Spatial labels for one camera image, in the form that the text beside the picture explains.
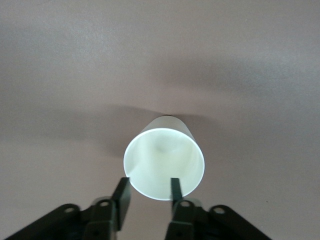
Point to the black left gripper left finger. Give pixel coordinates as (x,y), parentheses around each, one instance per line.
(120,200)

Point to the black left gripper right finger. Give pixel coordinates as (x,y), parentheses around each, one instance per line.
(176,190)

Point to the white plastic cup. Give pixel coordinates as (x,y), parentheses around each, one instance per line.
(162,155)

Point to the brown table mat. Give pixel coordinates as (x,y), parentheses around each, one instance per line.
(75,50)

